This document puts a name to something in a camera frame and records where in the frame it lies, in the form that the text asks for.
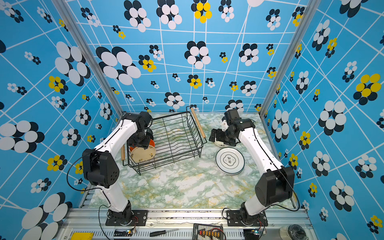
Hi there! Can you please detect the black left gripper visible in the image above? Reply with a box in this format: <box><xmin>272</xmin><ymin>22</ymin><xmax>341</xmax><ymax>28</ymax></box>
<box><xmin>129</xmin><ymin>130</ymin><xmax>151</xmax><ymax>149</ymax></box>

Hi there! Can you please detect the orange plate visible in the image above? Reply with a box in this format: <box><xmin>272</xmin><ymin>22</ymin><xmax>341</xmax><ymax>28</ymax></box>
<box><xmin>129</xmin><ymin>139</ymin><xmax>155</xmax><ymax>151</ymax></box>

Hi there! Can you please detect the cream plate with stamp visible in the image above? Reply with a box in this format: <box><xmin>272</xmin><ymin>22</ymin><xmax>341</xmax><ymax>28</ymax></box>
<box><xmin>130</xmin><ymin>145</ymin><xmax>156</xmax><ymax>164</ymax></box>

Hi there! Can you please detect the white plate green rim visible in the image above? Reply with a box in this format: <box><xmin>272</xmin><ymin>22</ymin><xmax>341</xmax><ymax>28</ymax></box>
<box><xmin>216</xmin><ymin>148</ymin><xmax>245</xmax><ymax>176</ymax></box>

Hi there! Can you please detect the black wire dish rack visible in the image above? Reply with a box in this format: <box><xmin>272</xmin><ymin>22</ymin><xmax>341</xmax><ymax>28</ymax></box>
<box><xmin>123</xmin><ymin>107</ymin><xmax>207</xmax><ymax>175</ymax></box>

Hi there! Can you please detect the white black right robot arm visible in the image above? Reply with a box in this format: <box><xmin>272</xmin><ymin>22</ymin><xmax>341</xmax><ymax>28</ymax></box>
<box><xmin>209</xmin><ymin>109</ymin><xmax>296</xmax><ymax>227</ymax></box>

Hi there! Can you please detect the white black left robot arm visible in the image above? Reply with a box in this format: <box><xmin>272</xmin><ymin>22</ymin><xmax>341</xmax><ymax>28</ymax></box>
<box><xmin>82</xmin><ymin>112</ymin><xmax>153</xmax><ymax>226</ymax></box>

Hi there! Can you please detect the black terminal board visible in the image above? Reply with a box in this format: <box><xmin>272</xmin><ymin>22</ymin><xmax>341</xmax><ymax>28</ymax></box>
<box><xmin>192</xmin><ymin>223</ymin><xmax>227</xmax><ymax>240</ymax></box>

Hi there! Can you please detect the clear plastic container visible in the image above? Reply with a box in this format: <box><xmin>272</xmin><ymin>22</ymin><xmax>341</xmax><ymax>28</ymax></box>
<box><xmin>279</xmin><ymin>224</ymin><xmax>307</xmax><ymax>240</ymax></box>

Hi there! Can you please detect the yellow box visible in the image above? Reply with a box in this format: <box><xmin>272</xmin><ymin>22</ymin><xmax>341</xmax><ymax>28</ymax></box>
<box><xmin>71</xmin><ymin>233</ymin><xmax>94</xmax><ymax>240</ymax></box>

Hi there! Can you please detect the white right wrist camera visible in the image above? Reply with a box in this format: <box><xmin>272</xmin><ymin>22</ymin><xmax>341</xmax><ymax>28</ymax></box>
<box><xmin>221</xmin><ymin>120</ymin><xmax>228</xmax><ymax>132</ymax></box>

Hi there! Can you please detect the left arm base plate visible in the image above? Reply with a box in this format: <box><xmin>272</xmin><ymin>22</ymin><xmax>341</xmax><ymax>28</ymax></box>
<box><xmin>106</xmin><ymin>210</ymin><xmax>148</xmax><ymax>227</ymax></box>

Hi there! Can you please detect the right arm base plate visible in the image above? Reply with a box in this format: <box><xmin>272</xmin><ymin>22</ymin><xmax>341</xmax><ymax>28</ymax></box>
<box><xmin>226</xmin><ymin>210</ymin><xmax>269</xmax><ymax>228</ymax></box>

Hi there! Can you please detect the black handled screwdriver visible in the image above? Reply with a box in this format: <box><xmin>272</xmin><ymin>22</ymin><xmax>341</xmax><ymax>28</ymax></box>
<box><xmin>150</xmin><ymin>229</ymin><xmax>180</xmax><ymax>237</ymax></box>

